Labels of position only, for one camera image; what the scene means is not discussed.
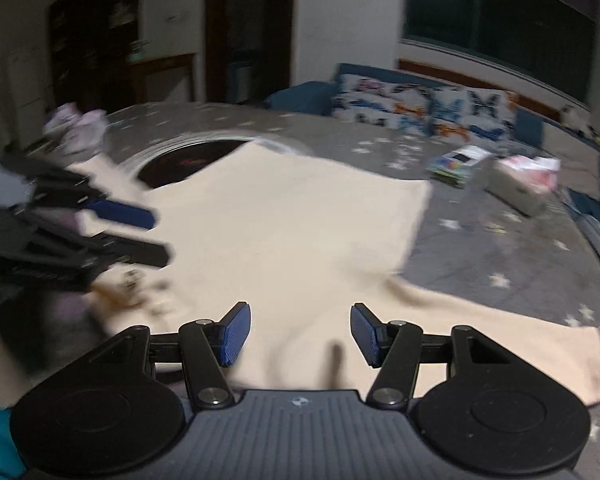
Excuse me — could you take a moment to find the wooden side table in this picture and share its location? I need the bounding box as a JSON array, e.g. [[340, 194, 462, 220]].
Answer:
[[127, 53, 198, 106]]

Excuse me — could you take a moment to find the white and pink tissue box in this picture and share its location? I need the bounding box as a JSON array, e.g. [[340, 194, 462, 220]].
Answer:
[[485, 156, 561, 217]]

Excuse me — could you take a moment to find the blue corner sofa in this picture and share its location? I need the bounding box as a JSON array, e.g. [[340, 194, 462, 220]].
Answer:
[[267, 62, 600, 241]]

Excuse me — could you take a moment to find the plain beige pillow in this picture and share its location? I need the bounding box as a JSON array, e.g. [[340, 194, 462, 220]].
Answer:
[[539, 119, 600, 153]]

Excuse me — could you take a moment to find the round black induction cooktop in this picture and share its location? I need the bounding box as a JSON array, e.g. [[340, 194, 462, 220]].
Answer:
[[137, 141, 251, 191]]

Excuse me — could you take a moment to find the grey star-patterned tablecloth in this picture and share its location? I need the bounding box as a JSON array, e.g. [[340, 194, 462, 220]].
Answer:
[[10, 101, 600, 461]]

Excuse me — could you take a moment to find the clear box of coloured items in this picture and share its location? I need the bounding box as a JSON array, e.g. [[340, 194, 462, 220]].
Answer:
[[427, 156, 477, 189]]

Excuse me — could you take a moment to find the white soft tissue pack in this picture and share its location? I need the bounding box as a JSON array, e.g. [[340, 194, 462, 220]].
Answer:
[[44, 102, 108, 161]]

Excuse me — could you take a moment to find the white paper slip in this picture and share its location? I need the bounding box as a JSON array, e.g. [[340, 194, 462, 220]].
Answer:
[[527, 156, 562, 174]]

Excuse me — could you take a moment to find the dark window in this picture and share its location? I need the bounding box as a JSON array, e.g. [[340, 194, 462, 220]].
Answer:
[[400, 0, 598, 103]]

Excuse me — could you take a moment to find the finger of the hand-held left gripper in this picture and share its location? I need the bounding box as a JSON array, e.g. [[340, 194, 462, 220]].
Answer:
[[12, 209, 174, 269], [0, 154, 159, 232]]

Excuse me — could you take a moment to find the dark wooden cabinet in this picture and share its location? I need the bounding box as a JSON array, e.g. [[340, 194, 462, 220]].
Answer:
[[47, 0, 143, 111]]

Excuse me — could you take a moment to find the black and white plush toy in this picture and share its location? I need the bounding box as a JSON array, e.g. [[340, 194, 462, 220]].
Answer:
[[560, 104, 593, 128]]

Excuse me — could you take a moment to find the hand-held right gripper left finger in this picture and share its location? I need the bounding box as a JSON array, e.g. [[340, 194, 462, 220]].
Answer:
[[87, 301, 253, 409]]

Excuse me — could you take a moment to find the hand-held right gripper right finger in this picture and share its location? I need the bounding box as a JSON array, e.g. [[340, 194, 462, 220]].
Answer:
[[350, 302, 516, 409]]

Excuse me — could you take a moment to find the cream fleece sweatshirt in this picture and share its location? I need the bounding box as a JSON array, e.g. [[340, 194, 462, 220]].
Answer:
[[0, 140, 600, 408]]

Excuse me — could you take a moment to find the wide butterfly print pillow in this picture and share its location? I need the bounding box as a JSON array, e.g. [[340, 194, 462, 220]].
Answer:
[[330, 74, 433, 133]]

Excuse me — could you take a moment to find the square butterfly print pillow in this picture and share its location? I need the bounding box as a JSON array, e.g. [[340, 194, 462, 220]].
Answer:
[[430, 85, 519, 142]]

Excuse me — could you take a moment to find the dark wooden door frame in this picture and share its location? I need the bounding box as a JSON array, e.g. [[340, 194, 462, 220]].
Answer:
[[202, 0, 301, 104]]

